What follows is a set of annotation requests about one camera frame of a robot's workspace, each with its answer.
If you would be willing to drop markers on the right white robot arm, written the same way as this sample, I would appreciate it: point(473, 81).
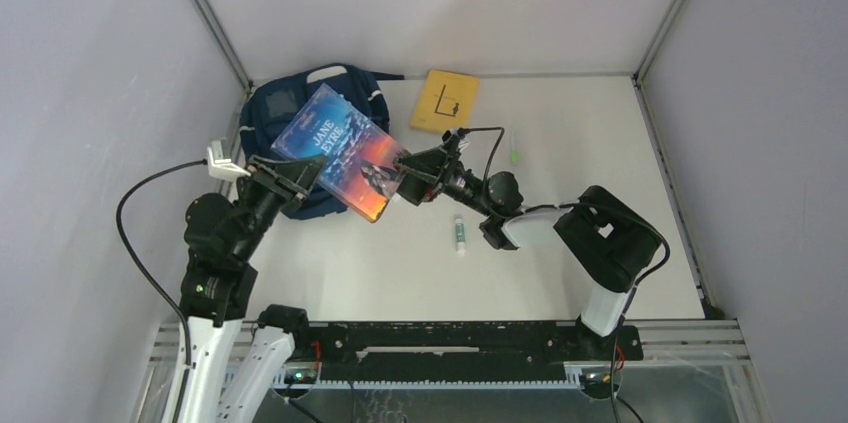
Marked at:
point(615, 246)

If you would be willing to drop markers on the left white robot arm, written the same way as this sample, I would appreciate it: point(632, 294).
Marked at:
point(222, 235)

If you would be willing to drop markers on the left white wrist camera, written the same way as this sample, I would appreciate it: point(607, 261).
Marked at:
point(220, 163)

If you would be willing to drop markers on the yellow Little Prince book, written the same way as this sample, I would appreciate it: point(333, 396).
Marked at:
point(445, 101)

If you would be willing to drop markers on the white marker green cap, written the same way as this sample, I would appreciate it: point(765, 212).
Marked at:
point(514, 153)

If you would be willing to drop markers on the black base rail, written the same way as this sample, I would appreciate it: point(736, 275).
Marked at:
point(464, 353)

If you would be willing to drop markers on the Jane Eyre colourful book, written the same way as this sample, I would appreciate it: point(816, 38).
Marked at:
point(360, 170)

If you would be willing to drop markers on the navy blue student backpack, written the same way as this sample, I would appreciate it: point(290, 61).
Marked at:
point(273, 105)

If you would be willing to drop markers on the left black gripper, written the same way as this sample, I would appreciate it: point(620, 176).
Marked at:
point(290, 179)

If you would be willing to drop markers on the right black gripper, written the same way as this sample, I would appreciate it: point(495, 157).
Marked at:
point(434, 160)

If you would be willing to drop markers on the teal white glue stick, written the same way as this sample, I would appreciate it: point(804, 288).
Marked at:
point(460, 236)

